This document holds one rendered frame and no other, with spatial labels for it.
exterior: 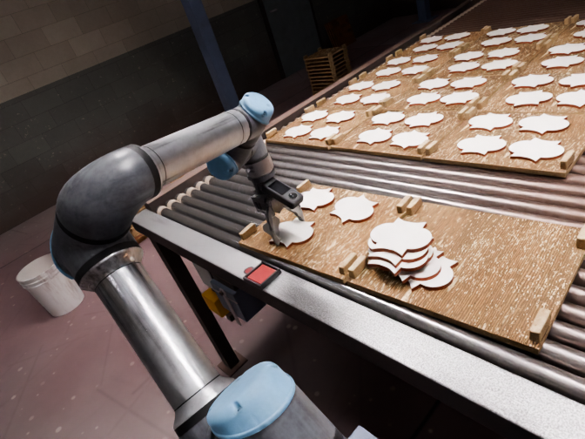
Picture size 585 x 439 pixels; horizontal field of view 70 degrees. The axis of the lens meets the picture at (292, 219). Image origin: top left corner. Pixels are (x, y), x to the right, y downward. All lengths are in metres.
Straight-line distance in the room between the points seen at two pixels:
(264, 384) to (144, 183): 0.36
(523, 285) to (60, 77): 5.44
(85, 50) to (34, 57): 0.56
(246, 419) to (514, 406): 0.44
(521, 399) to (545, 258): 0.32
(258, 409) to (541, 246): 0.71
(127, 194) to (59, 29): 5.23
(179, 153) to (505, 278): 0.68
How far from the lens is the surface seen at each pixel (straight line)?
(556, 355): 0.86
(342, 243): 1.11
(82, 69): 5.88
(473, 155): 1.40
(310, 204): 1.31
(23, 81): 5.73
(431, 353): 0.85
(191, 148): 0.78
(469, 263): 0.99
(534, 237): 1.06
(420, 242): 0.95
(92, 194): 0.68
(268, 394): 0.56
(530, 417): 0.79
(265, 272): 1.12
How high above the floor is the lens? 1.59
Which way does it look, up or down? 31 degrees down
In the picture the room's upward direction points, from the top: 20 degrees counter-clockwise
